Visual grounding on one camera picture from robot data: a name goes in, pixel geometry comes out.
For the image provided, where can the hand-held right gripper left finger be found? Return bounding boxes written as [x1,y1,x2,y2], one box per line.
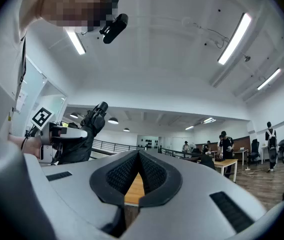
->
[0,133,141,240]

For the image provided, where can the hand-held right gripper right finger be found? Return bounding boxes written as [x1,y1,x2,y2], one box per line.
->
[121,150,284,240]

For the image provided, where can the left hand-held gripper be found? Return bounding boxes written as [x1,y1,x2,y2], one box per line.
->
[29,106,89,165]

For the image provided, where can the black umbrella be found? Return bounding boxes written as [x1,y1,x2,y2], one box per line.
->
[56,101,109,165]

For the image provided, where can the person's left forearm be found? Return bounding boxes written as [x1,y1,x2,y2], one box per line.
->
[7,133,43,158]

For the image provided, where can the black metal railing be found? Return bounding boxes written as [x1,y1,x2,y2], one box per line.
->
[90,138,209,161]

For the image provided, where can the light wooden desk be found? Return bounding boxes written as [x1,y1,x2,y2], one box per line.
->
[213,158,239,183]

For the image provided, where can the white paper notice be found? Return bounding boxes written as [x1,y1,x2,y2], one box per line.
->
[15,89,28,114]

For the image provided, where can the wooden table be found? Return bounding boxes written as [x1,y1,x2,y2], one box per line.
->
[123,172,146,207]

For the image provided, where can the white desk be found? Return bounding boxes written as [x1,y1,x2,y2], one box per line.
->
[233,148,250,167]

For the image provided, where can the long ceiling tube light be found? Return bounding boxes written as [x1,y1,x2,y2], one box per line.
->
[217,12,253,66]
[257,67,282,91]
[65,28,87,56]

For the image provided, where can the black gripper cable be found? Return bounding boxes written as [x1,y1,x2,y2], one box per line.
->
[20,124,37,150]

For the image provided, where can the black lanyard strap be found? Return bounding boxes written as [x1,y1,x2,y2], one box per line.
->
[14,37,27,102]

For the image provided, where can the black head-mounted camera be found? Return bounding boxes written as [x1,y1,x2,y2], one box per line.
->
[98,13,129,45]

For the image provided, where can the black ceiling cable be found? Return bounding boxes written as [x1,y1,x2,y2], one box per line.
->
[193,21,231,50]

